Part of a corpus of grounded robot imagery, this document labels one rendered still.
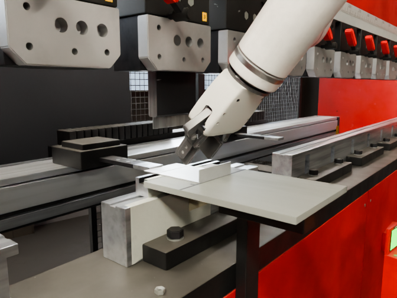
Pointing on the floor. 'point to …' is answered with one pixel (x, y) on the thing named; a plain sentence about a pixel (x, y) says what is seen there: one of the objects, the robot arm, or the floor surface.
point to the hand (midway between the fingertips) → (198, 149)
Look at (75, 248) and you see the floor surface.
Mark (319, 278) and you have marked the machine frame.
